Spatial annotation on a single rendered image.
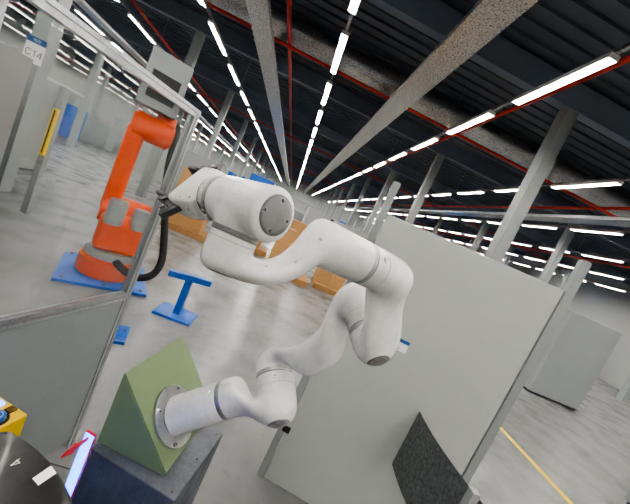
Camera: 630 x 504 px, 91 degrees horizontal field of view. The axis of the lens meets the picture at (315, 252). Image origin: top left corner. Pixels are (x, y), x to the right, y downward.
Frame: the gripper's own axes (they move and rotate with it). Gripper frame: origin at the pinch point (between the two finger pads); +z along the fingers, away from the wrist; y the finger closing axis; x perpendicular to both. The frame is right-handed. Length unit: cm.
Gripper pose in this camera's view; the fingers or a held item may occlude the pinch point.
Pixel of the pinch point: (179, 184)
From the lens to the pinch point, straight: 72.0
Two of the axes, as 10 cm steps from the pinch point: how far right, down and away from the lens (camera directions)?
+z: -7.2, -2.8, 6.3
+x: -3.3, -6.7, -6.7
